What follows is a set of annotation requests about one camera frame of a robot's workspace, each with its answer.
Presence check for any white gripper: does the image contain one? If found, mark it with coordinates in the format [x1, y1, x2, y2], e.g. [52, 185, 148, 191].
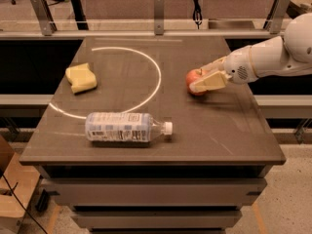
[189, 46, 258, 93]

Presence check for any red apple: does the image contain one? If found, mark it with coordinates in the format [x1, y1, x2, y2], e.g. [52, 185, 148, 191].
[185, 68, 206, 97]

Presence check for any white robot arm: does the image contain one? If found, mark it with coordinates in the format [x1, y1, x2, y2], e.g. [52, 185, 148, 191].
[188, 13, 312, 94]

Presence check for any yellow sponge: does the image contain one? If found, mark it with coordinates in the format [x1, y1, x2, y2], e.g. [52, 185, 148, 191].
[65, 63, 98, 94]

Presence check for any grey drawer cabinet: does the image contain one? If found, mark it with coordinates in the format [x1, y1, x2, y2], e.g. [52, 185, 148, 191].
[20, 37, 285, 234]

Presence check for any clear plastic water bottle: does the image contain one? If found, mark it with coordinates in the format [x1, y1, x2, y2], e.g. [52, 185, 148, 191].
[85, 112, 173, 142]

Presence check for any cardboard box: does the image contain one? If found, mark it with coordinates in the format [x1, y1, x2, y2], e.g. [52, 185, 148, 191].
[0, 136, 40, 234]

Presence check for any right metal rail bracket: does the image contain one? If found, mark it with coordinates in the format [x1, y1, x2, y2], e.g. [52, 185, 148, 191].
[264, 0, 291, 34]

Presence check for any metal rail bracket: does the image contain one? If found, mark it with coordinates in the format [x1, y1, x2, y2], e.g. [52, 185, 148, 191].
[30, 0, 57, 36]
[154, 0, 164, 35]
[264, 0, 291, 34]

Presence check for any hanging black cable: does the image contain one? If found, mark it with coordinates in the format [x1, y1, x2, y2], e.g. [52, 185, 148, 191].
[190, 0, 204, 30]

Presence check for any middle metal rail bracket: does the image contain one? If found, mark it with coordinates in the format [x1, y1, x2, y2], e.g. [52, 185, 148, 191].
[154, 0, 164, 35]

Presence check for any metal guard rail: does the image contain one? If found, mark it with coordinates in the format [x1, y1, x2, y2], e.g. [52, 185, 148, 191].
[0, 30, 284, 39]

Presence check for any left metal rail bracket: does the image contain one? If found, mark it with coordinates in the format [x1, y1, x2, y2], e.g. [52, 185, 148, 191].
[30, 0, 57, 36]

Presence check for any black cable on floor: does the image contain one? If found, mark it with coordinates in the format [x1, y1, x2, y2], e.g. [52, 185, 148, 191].
[0, 171, 49, 234]

